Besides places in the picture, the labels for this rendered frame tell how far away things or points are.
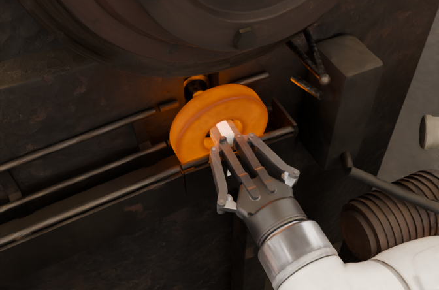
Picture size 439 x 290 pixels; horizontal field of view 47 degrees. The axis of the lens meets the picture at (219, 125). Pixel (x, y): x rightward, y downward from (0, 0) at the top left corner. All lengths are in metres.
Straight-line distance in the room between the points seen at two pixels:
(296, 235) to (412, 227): 0.41
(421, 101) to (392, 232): 1.11
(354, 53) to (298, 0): 0.32
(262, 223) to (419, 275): 0.19
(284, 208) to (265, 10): 0.26
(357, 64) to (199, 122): 0.27
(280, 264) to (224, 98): 0.24
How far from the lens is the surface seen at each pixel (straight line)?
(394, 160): 1.79
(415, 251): 0.70
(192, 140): 0.74
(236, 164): 0.71
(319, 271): 0.61
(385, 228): 0.96
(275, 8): 0.53
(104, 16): 0.53
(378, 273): 0.65
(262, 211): 0.65
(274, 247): 0.63
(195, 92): 0.82
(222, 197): 0.68
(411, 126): 1.92
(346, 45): 0.86
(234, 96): 0.72
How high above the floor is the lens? 1.30
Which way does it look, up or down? 46 degrees down
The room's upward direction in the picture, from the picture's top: straight up
